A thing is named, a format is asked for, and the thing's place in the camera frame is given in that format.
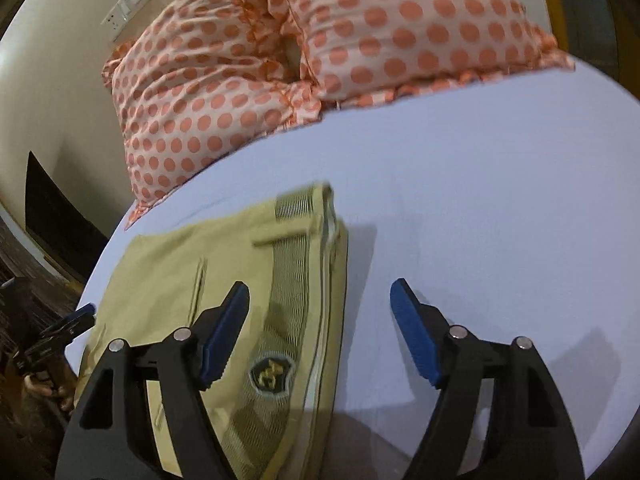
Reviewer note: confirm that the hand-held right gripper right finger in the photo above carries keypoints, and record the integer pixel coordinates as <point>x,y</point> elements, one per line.
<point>414,334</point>

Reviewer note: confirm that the polka dot pillow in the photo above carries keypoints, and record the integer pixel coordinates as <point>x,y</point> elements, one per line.
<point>200,95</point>
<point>400,30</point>

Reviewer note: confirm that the white wall switch plate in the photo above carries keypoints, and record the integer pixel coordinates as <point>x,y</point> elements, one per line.
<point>125,10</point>

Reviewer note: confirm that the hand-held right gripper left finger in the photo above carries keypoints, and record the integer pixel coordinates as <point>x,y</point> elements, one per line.
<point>226,336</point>

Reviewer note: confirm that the dark furniture with yellow edge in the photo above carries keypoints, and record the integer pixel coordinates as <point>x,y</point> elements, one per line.
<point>595,20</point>

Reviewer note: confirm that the person's left hand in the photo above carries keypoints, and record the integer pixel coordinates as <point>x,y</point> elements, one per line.
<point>47,391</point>

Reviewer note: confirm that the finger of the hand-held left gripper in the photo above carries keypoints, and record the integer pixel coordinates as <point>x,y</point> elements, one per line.
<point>70,322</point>

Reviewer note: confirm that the dark wall panel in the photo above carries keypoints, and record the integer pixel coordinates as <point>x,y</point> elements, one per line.
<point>60,215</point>

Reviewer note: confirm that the pale blue bed sheet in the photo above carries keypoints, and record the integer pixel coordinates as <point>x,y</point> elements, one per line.
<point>475,200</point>

